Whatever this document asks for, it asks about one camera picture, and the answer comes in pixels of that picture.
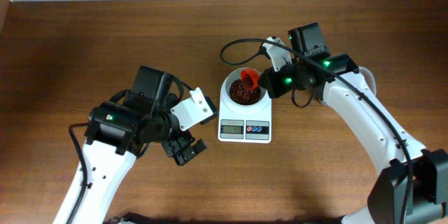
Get orange measuring scoop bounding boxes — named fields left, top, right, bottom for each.
left=240, top=68, right=260, bottom=90

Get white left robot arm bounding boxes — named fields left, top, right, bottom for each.
left=54, top=66, right=218, bottom=223

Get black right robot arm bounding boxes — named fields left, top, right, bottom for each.
left=258, top=23, right=447, bottom=223

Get white digital kitchen scale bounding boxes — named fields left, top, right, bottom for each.
left=218, top=85, right=272, bottom=144

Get white round bowl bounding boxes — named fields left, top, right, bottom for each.
left=221, top=67, right=270, bottom=107

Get red beans in bowl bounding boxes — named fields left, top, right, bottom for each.
left=229, top=78, right=261, bottom=105

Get clear plastic container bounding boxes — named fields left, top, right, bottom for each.
left=318, top=66, right=377, bottom=109

